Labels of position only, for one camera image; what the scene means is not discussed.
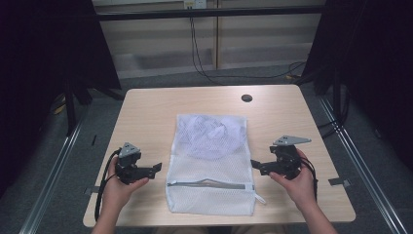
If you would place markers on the white garment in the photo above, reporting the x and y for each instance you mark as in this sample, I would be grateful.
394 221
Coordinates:
207 138

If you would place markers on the grey table bracket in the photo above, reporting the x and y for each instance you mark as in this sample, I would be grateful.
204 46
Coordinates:
91 190
339 182

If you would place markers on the white wall outlet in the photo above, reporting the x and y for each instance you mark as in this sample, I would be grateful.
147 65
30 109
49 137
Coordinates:
195 4

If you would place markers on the black curtain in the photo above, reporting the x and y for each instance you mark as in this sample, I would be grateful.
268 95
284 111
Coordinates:
39 65
373 65

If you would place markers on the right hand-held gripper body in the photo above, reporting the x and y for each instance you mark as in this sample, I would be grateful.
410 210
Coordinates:
287 159

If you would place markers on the person's left hand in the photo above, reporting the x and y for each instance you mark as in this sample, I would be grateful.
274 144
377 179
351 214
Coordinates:
115 193

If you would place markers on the metal floor rail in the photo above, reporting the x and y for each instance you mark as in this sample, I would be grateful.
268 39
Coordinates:
48 185
363 169

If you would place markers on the white mesh laundry bag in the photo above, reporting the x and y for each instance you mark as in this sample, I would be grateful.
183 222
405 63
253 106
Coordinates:
211 198

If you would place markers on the black table grommet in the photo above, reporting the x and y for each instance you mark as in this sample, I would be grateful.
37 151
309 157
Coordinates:
246 98

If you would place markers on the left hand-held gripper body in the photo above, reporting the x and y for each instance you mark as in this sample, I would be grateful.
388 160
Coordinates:
128 162

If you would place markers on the black horizontal bar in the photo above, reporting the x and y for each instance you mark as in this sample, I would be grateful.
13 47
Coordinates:
207 13

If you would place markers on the person's right hand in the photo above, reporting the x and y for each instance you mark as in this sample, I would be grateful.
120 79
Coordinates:
302 188

